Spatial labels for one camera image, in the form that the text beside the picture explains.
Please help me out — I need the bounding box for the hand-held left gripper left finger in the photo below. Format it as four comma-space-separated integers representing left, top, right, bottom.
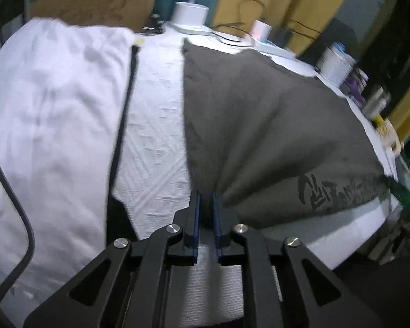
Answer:
23, 191, 201, 328

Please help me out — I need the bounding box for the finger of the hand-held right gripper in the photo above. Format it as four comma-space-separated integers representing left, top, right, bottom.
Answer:
384, 175, 410, 200

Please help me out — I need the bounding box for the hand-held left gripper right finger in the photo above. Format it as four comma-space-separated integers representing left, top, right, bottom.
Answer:
210, 193, 385, 328

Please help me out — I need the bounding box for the grey t-shirt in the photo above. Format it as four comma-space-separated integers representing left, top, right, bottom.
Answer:
181, 37, 402, 228

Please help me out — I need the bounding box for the cartoon print mug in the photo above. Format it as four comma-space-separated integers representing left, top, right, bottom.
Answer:
376, 116, 404, 154

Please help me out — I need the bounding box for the steel tumbler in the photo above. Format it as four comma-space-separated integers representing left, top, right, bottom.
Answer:
362, 85, 392, 117

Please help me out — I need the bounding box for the purple object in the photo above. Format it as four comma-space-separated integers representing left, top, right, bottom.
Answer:
342, 75, 366, 105

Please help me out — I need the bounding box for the white perforated basket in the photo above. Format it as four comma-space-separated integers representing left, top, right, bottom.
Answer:
316, 43, 358, 86

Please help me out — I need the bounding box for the white power strip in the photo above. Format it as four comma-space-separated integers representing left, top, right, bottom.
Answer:
249, 37, 296, 58

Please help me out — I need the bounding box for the white cloth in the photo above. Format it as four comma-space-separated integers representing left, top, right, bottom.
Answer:
0, 17, 137, 294

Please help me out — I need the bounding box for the black charger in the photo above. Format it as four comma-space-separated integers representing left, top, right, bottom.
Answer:
277, 27, 292, 45

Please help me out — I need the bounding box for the white charger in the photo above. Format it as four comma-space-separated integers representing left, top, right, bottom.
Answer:
251, 20, 271, 41

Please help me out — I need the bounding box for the white desk lamp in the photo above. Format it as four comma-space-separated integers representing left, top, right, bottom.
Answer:
171, 0, 214, 36

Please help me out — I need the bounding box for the cardboard box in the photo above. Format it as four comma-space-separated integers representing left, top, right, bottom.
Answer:
27, 0, 166, 31

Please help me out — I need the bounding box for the black strap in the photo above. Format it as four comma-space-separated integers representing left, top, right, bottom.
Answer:
104, 44, 140, 243

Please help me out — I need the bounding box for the thick black cable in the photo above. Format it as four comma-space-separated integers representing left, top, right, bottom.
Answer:
0, 123, 35, 301

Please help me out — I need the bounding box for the black charging cable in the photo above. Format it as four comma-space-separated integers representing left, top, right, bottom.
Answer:
210, 0, 265, 43

